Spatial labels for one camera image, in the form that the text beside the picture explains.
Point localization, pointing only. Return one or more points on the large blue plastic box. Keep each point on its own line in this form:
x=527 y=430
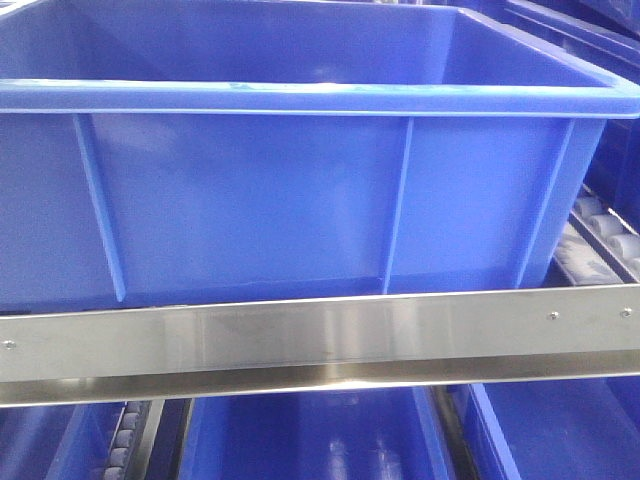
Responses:
x=184 y=152

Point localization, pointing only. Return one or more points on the blue box below centre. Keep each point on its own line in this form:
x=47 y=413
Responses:
x=389 y=433

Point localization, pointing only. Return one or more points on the steel front shelf rail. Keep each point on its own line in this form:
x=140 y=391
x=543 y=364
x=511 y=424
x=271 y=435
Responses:
x=320 y=344

